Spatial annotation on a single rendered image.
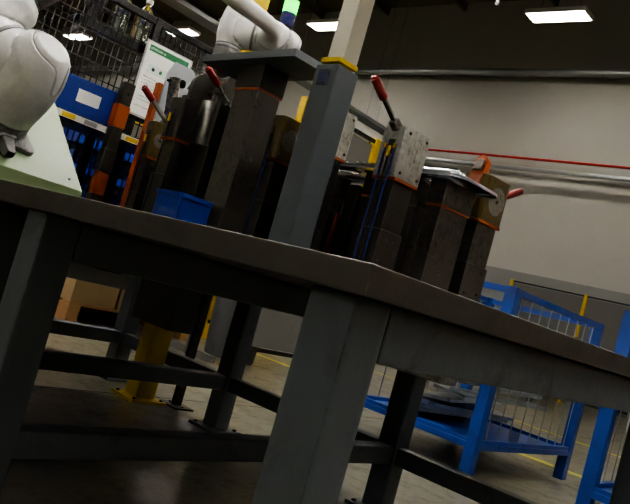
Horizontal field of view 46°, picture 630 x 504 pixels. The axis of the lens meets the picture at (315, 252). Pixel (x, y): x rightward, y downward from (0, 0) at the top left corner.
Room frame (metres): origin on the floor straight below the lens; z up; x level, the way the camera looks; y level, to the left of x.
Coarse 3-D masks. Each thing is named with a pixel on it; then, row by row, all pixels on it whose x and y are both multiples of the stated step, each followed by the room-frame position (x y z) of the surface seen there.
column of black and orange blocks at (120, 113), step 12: (120, 84) 2.66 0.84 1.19; (132, 84) 2.65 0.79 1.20; (120, 96) 2.64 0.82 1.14; (132, 96) 2.66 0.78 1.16; (120, 108) 2.64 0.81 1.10; (108, 120) 2.66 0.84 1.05; (120, 120) 2.65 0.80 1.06; (108, 132) 2.64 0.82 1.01; (120, 132) 2.66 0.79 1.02; (108, 144) 2.64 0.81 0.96; (108, 156) 2.64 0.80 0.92; (96, 168) 2.64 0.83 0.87; (108, 168) 2.65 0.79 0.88; (96, 180) 2.63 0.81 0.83; (96, 192) 2.64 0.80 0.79
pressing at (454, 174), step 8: (344, 168) 2.00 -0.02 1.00; (352, 168) 1.97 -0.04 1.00; (360, 168) 1.94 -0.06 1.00; (368, 168) 1.91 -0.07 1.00; (424, 168) 1.72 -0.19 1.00; (432, 168) 1.70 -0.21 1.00; (440, 168) 1.69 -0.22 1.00; (344, 176) 2.13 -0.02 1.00; (352, 176) 2.09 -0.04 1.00; (360, 176) 2.06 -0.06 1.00; (424, 176) 1.81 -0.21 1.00; (432, 176) 1.78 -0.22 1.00; (440, 176) 1.76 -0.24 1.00; (448, 176) 1.73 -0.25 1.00; (456, 176) 1.66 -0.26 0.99; (464, 176) 1.66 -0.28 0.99; (464, 184) 1.77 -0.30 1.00; (472, 184) 1.74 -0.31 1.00; (480, 184) 1.70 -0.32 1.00; (480, 192) 1.80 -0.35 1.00; (488, 192) 1.78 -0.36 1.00
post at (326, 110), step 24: (336, 72) 1.59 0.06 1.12; (312, 96) 1.62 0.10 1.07; (336, 96) 1.60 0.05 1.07; (312, 120) 1.60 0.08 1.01; (336, 120) 1.61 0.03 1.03; (312, 144) 1.59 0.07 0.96; (336, 144) 1.62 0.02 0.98; (288, 168) 1.63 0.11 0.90; (312, 168) 1.59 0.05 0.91; (288, 192) 1.61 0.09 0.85; (312, 192) 1.60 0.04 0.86; (288, 216) 1.60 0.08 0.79; (312, 216) 1.62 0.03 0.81; (288, 240) 1.58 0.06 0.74
